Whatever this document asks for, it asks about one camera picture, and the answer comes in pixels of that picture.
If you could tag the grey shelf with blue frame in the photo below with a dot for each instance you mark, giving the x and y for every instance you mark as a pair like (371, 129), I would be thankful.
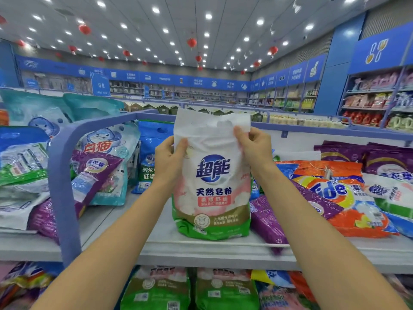
(193, 250)

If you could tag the purple detergent bag white label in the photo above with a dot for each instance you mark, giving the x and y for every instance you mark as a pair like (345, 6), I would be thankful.
(268, 224)
(90, 177)

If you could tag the person's left forearm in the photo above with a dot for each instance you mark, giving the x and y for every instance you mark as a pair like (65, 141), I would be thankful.
(110, 255)

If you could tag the small blue hanging sign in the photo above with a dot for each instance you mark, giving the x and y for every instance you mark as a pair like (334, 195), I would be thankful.
(100, 84)

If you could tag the blue detergent bag green band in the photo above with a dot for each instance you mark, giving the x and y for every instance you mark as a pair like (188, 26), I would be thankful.
(151, 151)

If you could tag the row of green boxes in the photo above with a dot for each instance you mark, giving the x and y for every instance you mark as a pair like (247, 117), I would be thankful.
(161, 108)

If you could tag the wall rack with pink goods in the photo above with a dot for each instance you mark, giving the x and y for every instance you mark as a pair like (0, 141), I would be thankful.
(374, 100)

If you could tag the person's right hand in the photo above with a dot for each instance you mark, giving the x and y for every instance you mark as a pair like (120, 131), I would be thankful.
(258, 155)

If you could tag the teal Baimao bag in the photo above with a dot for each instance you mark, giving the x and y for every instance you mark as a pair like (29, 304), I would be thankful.
(113, 142)

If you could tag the hanging red lanterns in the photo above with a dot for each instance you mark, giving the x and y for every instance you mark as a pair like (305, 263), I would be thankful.
(84, 29)

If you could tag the clear green-print detergent bag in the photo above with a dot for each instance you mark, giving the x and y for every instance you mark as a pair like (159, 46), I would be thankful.
(22, 166)

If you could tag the row of pale bottles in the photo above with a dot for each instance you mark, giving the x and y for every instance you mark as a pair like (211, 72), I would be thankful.
(303, 120)

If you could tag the person's left hand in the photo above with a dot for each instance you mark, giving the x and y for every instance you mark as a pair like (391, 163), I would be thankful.
(169, 174)

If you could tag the pile of pink detergent bags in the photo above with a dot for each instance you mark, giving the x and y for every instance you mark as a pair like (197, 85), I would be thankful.
(277, 297)

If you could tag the blue wall sign band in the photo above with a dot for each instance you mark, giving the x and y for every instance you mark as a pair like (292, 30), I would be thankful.
(161, 79)

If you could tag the stack of green bags below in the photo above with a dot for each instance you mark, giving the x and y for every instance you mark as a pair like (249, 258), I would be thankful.
(155, 293)

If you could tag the ceiling spotlights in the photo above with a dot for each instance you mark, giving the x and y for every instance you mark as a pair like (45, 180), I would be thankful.
(155, 9)

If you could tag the far wall racks with goods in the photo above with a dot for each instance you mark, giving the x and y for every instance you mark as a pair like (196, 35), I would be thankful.
(193, 93)

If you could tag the purple detergent bag gold oval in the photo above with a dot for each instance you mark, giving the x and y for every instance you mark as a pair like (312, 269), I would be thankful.
(390, 161)
(342, 151)

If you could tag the person's right forearm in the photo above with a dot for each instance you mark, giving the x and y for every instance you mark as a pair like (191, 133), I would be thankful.
(322, 248)

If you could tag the blue sign with utensil icons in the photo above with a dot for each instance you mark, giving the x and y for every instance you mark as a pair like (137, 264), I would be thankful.
(381, 51)

